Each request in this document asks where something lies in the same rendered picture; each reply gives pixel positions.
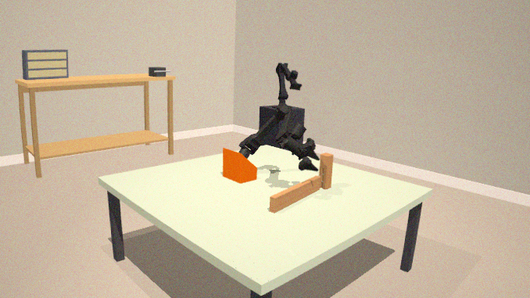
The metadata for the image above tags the wooden post with slot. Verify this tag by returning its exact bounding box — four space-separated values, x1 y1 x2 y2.
319 153 334 189

